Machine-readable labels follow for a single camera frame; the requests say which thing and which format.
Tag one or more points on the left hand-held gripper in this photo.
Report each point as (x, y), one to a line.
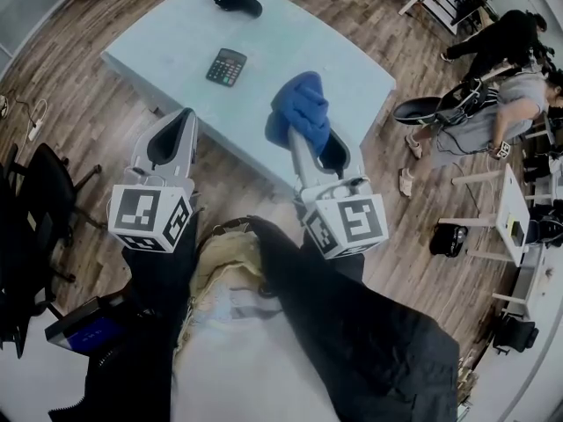
(149, 211)

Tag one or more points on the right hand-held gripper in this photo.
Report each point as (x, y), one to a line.
(347, 222)

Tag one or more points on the blue cloth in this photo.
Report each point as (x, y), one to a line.
(303, 104)

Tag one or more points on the black calculator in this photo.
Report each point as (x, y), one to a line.
(226, 67)

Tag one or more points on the person's right forearm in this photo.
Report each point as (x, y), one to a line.
(352, 323)

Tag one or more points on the person's left forearm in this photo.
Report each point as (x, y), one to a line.
(149, 306)

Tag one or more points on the white power strip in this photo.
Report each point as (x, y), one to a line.
(36, 123)

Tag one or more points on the black office chair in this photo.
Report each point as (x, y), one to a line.
(31, 218)

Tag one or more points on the dark blue box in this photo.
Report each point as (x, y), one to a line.
(83, 330)

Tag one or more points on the small white table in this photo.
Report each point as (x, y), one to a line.
(512, 218)

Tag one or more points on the person's pale shirt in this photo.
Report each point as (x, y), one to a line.
(246, 358)

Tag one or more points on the black bag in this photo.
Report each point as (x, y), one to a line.
(514, 332)

